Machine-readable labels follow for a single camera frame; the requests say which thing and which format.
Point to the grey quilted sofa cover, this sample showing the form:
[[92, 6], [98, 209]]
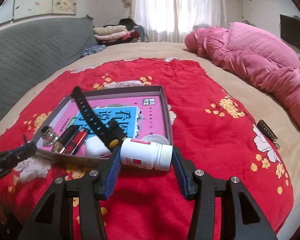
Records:
[[31, 52]]

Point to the blue patterned cloth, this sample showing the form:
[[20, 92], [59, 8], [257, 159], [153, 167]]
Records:
[[92, 50]]

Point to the pink quilted duvet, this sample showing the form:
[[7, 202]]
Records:
[[256, 56]]

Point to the black wall television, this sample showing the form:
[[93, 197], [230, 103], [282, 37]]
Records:
[[290, 30]]

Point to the white sheer curtain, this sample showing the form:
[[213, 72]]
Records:
[[172, 20]]

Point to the white pill bottle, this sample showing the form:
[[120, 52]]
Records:
[[145, 154]]

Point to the grey cardboard box tray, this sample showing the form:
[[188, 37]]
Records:
[[107, 119]]

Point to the black gold lighter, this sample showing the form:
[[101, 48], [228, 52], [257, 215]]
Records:
[[63, 141]]

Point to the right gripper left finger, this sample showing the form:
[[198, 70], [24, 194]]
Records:
[[52, 216]]

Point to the folded clothes pile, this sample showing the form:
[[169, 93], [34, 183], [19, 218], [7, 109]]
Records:
[[126, 31]]

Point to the white plastic bottle cap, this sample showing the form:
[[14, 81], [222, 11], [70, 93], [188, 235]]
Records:
[[160, 139]]

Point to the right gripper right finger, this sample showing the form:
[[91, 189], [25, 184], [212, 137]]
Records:
[[241, 216]]

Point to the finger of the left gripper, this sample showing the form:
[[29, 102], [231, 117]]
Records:
[[10, 159]]

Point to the red lighter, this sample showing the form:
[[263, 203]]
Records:
[[78, 141]]

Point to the white earbuds case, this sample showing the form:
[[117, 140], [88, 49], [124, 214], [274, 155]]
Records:
[[95, 148]]

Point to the black yellow digital watch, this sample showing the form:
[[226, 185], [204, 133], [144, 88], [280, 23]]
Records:
[[110, 134]]

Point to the beige bed sheet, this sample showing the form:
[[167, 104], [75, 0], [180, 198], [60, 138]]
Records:
[[259, 104]]

